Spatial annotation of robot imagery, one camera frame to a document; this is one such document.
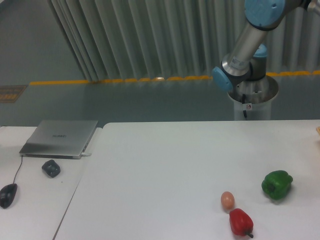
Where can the black computer mouse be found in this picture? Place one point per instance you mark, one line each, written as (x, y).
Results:
(7, 195)

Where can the white usb dongle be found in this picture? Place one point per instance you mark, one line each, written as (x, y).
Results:
(86, 154)

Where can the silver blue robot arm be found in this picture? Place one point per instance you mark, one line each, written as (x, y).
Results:
(262, 16)

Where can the silver closed laptop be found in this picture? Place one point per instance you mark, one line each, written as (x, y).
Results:
(64, 139)

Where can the green bell pepper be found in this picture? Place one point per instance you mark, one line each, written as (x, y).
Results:
(277, 184)

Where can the brown egg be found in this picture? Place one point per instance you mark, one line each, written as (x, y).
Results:
(227, 200)

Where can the red bell pepper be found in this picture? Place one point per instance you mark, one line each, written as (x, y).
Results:
(240, 223)

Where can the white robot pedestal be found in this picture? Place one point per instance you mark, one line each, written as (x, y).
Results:
(252, 100)

